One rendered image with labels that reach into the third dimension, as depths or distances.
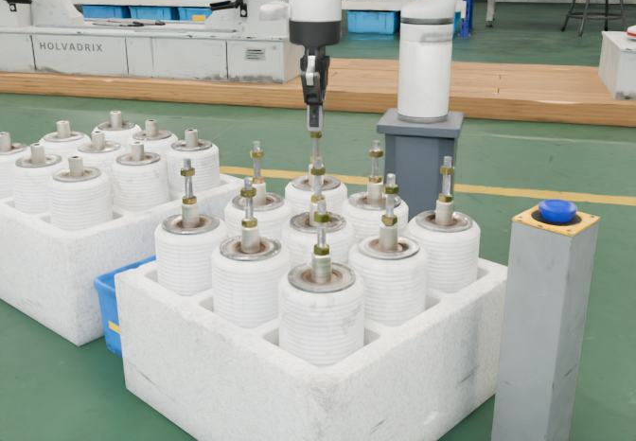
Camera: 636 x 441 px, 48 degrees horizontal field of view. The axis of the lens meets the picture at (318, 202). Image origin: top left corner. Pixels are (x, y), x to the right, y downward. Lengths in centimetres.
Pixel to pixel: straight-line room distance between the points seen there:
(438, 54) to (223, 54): 180
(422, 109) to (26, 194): 69
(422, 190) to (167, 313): 58
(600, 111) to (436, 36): 154
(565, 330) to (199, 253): 45
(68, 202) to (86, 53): 213
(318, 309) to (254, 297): 12
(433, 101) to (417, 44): 10
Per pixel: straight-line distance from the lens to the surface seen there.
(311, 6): 101
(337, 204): 108
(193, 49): 304
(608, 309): 136
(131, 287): 97
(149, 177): 123
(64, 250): 114
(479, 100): 272
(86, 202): 117
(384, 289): 84
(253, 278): 83
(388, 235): 85
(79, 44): 328
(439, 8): 127
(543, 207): 81
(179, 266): 93
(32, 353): 122
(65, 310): 120
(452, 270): 94
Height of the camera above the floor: 59
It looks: 19 degrees down
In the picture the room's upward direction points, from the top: straight up
